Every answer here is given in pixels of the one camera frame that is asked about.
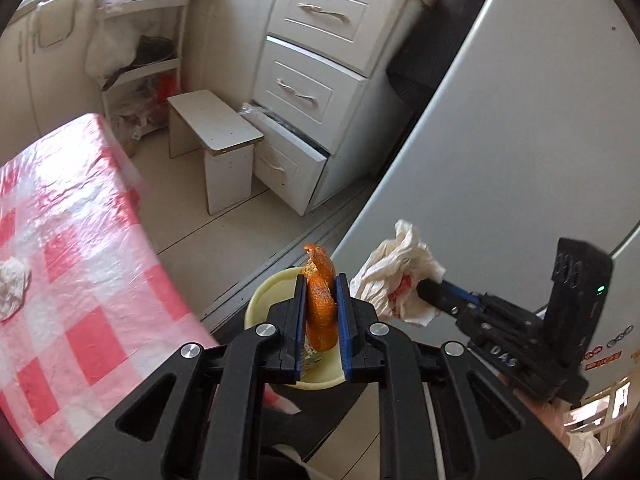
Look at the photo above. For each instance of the white plastic bag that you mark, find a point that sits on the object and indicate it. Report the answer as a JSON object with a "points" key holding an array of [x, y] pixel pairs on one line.
{"points": [[395, 270], [110, 50]]}

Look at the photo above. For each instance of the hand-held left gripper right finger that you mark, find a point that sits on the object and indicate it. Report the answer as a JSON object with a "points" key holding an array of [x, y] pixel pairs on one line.
{"points": [[342, 320]]}

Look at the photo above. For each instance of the cream kitchen cabinets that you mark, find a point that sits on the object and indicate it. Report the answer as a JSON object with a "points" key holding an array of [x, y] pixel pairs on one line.
{"points": [[55, 75]]}

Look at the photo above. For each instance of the orange peel piece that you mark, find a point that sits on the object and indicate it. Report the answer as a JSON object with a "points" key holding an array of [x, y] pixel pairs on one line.
{"points": [[320, 305]]}

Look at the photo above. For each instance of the cream round waste bin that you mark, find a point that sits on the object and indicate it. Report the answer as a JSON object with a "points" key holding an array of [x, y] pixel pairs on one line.
{"points": [[270, 295]]}

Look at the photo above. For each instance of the white shelf rack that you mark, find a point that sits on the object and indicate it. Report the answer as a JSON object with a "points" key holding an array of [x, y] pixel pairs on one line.
{"points": [[150, 66]]}

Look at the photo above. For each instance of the open white drawer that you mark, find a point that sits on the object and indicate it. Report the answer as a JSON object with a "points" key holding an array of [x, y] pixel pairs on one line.
{"points": [[285, 165]]}

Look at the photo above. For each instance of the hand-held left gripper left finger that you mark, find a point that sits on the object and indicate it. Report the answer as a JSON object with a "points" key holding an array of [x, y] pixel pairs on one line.
{"points": [[299, 310]]}

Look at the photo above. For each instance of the red fridge magnet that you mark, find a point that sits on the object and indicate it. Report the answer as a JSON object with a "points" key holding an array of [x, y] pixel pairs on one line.
{"points": [[602, 360]]}

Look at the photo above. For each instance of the dark pan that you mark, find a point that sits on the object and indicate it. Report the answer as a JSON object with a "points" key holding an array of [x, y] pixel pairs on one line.
{"points": [[155, 50]]}

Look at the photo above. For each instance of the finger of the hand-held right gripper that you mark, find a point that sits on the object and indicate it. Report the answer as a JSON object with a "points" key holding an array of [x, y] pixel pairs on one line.
{"points": [[462, 294], [432, 297]]}

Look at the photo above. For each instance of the white wooden stool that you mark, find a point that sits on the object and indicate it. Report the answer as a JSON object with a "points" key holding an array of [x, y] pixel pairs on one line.
{"points": [[215, 120]]}

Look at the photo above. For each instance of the pink checkered tablecloth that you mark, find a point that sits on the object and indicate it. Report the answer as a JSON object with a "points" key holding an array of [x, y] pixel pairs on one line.
{"points": [[75, 240]]}

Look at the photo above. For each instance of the white drawer cabinet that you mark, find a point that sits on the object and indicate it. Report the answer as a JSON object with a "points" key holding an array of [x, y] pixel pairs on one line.
{"points": [[310, 90]]}

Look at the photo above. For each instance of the crumpled white tissue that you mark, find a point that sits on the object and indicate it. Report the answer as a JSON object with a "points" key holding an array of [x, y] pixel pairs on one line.
{"points": [[12, 285]]}

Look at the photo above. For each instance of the grey refrigerator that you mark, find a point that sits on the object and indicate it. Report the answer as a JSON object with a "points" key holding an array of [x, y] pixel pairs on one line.
{"points": [[500, 135]]}

